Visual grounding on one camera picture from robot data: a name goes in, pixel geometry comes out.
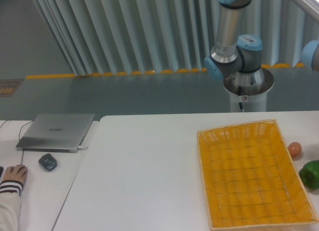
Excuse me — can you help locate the person's hand on mouse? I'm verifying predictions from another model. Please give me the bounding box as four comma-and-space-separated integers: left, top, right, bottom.
2, 164, 28, 185

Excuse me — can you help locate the white sleeved forearm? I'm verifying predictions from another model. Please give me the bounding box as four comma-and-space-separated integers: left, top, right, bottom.
0, 180, 23, 231

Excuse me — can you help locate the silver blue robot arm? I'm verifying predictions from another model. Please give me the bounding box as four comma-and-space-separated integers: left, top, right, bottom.
204, 0, 319, 80

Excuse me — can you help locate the green bell pepper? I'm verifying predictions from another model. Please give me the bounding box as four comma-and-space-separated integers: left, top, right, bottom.
299, 160, 319, 190

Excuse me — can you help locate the dark grey small case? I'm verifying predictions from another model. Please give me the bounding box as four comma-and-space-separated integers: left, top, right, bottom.
38, 153, 58, 172

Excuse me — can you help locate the silver closed laptop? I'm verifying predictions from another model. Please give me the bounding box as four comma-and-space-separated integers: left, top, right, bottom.
16, 114, 94, 153

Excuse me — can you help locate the grey folding partition screen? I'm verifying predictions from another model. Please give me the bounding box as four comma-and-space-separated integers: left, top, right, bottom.
33, 0, 319, 76

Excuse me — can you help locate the yellow woven basket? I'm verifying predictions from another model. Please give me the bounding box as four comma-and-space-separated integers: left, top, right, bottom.
197, 119, 319, 231

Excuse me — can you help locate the brown egg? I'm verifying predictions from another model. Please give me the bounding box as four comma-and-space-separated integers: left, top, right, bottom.
288, 142, 302, 159

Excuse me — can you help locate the black mouse cable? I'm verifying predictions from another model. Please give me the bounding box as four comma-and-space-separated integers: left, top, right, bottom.
0, 119, 34, 166

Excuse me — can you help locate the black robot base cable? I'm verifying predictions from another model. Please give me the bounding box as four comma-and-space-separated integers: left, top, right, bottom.
237, 85, 245, 113

